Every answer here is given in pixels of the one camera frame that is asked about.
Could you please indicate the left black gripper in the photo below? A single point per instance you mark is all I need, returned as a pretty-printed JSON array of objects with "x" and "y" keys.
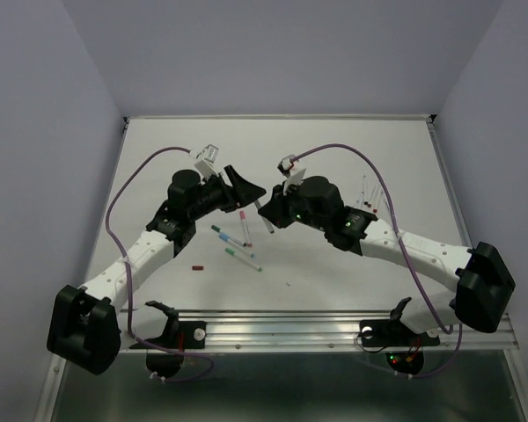
[{"x": 239, "y": 193}]

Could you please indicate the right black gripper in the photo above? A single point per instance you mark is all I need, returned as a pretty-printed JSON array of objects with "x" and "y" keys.
[{"x": 274, "y": 209}]

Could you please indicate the grey cap marker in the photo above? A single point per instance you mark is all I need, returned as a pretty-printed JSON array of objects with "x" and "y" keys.
[{"x": 383, "y": 198}]

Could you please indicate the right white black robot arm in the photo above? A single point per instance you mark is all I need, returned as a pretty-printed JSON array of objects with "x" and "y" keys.
[{"x": 366, "y": 235}]

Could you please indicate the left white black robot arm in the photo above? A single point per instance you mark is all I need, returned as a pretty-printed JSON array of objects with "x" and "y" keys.
[{"x": 91, "y": 324}]

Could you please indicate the pink cap marker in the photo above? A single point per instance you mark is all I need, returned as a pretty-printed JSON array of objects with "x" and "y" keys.
[{"x": 246, "y": 233}]

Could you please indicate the dark green cap marker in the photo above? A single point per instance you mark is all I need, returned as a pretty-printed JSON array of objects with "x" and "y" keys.
[{"x": 229, "y": 235}]

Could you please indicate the light blue cap marker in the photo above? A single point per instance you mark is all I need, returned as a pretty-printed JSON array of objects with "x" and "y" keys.
[{"x": 237, "y": 247}]

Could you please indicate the teal green cap marker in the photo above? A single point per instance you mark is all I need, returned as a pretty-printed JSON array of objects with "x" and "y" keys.
[{"x": 245, "y": 260}]

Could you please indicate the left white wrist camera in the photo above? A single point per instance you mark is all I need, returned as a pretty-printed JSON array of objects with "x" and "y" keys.
[{"x": 205, "y": 160}]

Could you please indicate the aluminium front rail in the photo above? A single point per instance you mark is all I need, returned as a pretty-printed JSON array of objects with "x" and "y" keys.
[{"x": 319, "y": 332}]

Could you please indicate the aluminium rail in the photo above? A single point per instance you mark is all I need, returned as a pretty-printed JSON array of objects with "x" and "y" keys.
[
  {"x": 459, "y": 206},
  {"x": 319, "y": 332}
]

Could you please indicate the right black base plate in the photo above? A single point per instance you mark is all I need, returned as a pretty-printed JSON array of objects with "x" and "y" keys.
[{"x": 378, "y": 335}]

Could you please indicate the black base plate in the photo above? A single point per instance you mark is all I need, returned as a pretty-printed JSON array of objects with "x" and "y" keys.
[
  {"x": 378, "y": 335},
  {"x": 176, "y": 355}
]

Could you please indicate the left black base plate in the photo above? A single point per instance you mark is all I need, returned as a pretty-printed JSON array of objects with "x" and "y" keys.
[{"x": 176, "y": 355}]

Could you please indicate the aluminium right side rail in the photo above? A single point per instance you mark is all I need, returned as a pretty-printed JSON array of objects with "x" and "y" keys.
[{"x": 459, "y": 206}]

